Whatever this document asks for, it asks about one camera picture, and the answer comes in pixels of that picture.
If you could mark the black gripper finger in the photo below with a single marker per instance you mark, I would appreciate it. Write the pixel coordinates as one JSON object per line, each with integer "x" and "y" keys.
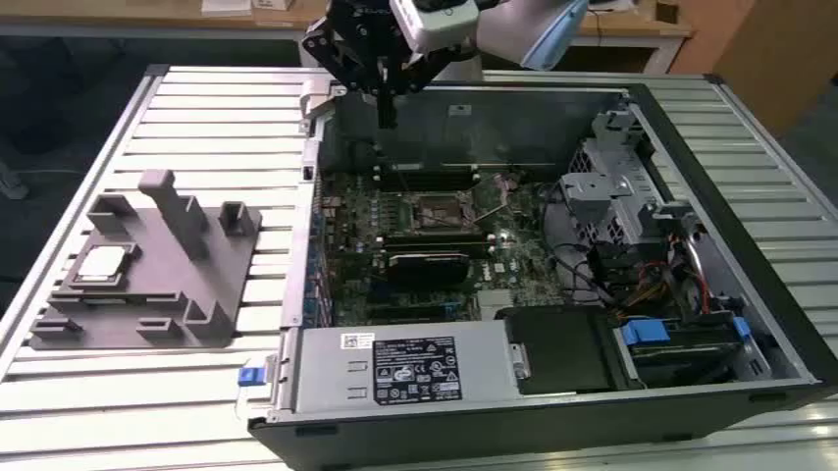
{"x": 315, "y": 43}
{"x": 426, "y": 76}

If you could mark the silver CPU chip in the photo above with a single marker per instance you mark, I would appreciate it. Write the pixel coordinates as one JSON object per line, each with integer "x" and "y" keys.
{"x": 101, "y": 264}

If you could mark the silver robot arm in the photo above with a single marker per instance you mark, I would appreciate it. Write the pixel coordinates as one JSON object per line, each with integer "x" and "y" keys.
{"x": 504, "y": 29}

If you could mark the white label sticker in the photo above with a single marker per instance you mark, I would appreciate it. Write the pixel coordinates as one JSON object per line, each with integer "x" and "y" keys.
{"x": 460, "y": 110}

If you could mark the white box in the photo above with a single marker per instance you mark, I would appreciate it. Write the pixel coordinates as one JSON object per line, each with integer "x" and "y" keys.
{"x": 225, "y": 6}
{"x": 281, "y": 4}

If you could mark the black RAM slot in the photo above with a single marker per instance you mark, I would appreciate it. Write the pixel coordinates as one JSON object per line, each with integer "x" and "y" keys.
{"x": 444, "y": 182}
{"x": 444, "y": 188}
{"x": 444, "y": 175}
{"x": 432, "y": 243}
{"x": 432, "y": 237}
{"x": 432, "y": 248}
{"x": 480, "y": 254}
{"x": 444, "y": 169}

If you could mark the wooden desk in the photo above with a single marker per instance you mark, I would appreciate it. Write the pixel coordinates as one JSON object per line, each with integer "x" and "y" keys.
{"x": 163, "y": 22}

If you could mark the silver coin battery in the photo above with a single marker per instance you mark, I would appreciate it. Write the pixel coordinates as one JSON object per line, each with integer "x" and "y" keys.
{"x": 518, "y": 180}

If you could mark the metal drive cage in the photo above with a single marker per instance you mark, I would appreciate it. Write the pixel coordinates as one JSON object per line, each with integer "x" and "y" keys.
{"x": 599, "y": 189}

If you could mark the small brown box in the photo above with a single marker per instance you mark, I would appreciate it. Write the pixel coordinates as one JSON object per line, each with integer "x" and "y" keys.
{"x": 666, "y": 14}

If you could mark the black graphics card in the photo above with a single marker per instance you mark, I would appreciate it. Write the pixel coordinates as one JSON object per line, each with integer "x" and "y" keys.
{"x": 428, "y": 270}

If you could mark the green motherboard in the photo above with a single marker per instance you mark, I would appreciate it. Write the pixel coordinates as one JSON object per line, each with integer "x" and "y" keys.
{"x": 530, "y": 255}

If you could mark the small silver heatsink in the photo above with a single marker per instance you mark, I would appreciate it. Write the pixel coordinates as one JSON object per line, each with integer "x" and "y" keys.
{"x": 494, "y": 299}

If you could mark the black expansion slot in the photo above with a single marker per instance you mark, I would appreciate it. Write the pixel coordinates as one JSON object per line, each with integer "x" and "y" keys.
{"x": 406, "y": 312}

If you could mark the grey parts rack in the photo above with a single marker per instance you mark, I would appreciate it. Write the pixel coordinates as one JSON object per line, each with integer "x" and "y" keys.
{"x": 163, "y": 265}

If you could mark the wooden cabinet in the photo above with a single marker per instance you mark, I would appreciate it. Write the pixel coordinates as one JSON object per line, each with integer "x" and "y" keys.
{"x": 779, "y": 59}

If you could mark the green RAM stick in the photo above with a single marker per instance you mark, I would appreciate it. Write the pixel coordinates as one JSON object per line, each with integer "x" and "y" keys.
{"x": 140, "y": 298}

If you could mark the black plastic shroud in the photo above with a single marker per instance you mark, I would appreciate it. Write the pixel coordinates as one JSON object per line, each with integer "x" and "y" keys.
{"x": 556, "y": 350}

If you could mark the silver power supply unit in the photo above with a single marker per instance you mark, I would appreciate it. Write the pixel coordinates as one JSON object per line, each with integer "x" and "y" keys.
{"x": 327, "y": 363}

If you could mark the hard disk in blue carrier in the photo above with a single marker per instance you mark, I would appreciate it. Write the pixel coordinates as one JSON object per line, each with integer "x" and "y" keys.
{"x": 644, "y": 333}

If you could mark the blue case latch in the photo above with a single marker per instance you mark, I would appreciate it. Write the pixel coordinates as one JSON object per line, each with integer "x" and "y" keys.
{"x": 248, "y": 377}

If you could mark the black PC case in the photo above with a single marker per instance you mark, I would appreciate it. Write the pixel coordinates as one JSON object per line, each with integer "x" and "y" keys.
{"x": 458, "y": 444}

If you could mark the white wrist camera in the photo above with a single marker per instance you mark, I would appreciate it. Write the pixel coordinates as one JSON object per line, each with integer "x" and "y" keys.
{"x": 435, "y": 27}

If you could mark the grey metal bracket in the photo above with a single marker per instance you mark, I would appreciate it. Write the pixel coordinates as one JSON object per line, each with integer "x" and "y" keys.
{"x": 314, "y": 98}

